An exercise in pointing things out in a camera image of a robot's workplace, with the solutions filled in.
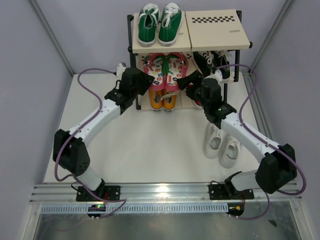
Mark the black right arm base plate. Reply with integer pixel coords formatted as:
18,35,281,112
208,181,255,200

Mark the black canvas sneaker right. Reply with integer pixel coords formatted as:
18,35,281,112
213,50,231,81

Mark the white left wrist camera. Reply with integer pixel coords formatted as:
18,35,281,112
115,62,127,78

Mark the slotted grey cable duct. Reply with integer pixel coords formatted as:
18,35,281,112
40,202,229,214

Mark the black canvas sneaker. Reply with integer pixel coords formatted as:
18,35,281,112
192,51,217,77
213,50,231,81

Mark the white leather sneaker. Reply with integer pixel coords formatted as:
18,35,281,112
203,123,224,159
219,134,242,169

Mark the pink green sandal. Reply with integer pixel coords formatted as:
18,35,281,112
143,53,165,91
164,52,189,92

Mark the green canvas sneaker right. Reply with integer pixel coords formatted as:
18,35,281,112
158,2,183,47

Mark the black canvas sneaker left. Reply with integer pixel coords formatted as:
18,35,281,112
192,51,217,77

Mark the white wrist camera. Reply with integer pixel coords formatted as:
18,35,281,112
115,62,127,78
212,69,223,83

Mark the orange canvas sneaker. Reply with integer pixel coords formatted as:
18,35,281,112
148,89,163,111
163,89,179,111

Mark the green canvas sneaker left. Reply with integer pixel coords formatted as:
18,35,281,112
137,3,160,48

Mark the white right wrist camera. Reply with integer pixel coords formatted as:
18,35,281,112
212,69,223,83

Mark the cream black shoe shelf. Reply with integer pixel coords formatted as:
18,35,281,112
126,9,254,111

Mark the green canvas sneaker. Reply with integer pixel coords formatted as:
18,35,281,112
158,2,183,47
137,3,160,48

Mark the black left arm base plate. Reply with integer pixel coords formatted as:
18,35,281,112
76,185,121,202

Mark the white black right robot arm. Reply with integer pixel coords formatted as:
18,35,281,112
176,70,297,199

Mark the aluminium mounting rail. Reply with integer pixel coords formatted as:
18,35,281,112
29,181,303,204

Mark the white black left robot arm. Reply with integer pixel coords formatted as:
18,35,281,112
52,63,154,201

